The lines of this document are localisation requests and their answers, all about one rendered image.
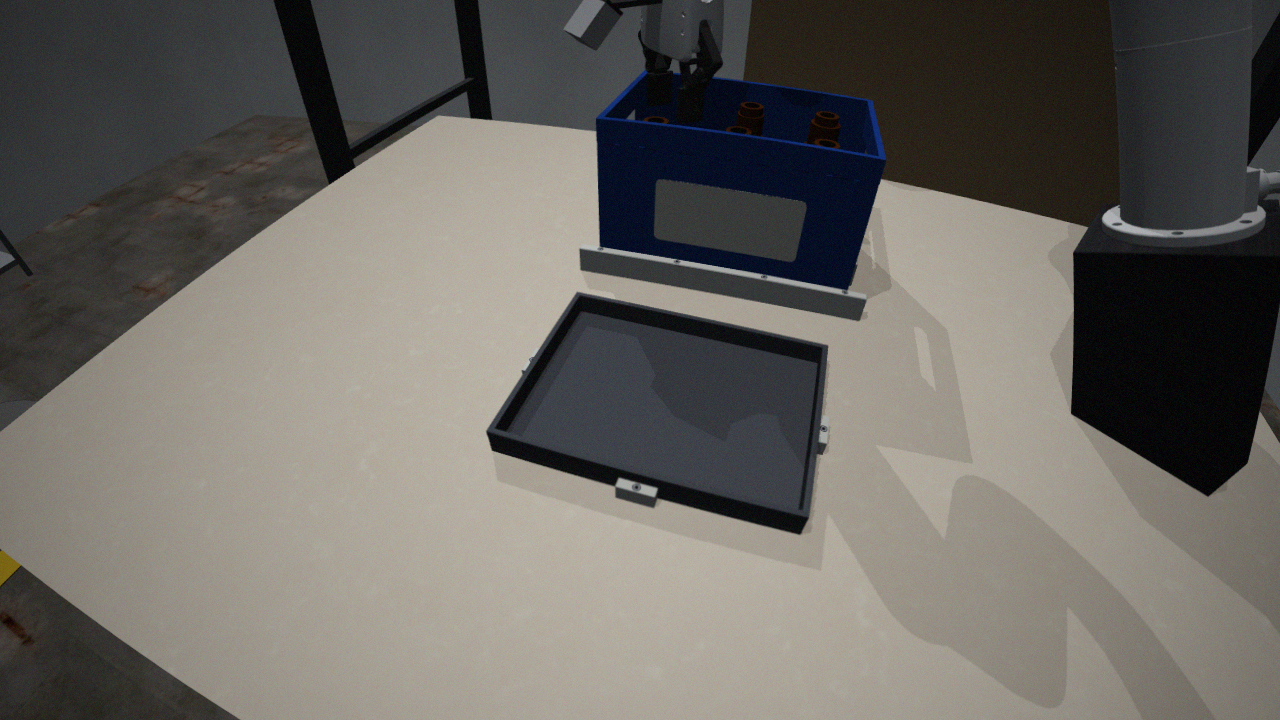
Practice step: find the dark blue crate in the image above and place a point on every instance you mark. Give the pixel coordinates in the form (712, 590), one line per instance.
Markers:
(775, 207)

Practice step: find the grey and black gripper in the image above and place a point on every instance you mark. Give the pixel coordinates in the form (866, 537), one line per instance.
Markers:
(673, 28)

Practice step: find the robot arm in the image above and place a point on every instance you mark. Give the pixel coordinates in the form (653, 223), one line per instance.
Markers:
(1183, 87)

